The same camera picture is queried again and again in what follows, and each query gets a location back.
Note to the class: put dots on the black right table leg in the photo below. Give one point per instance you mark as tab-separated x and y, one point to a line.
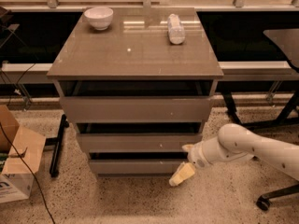
282	119

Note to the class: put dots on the grey top drawer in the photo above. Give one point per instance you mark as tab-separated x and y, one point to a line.
80	109

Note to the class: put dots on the grey drawer cabinet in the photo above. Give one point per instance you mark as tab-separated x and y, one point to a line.
134	57

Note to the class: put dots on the grey middle drawer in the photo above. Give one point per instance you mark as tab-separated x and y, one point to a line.
137	137

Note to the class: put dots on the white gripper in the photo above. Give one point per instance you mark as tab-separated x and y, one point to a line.
196	157

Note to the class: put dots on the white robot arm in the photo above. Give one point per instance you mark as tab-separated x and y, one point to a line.
236	143

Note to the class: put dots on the grey bottom drawer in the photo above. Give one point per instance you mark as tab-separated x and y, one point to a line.
136	163

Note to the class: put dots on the open cardboard box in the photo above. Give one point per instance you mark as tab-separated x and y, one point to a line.
21	152

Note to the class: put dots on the grey drawer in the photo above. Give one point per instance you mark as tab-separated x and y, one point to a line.
80	109
136	163
137	137

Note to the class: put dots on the black left table leg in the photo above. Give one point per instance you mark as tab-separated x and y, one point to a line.
57	143

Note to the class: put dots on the black office chair base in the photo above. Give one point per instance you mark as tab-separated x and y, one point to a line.
263	201

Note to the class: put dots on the white ceramic bowl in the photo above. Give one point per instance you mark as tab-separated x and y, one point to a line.
99	17

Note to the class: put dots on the black table leg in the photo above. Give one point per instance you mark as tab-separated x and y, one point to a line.
282	119
57	143

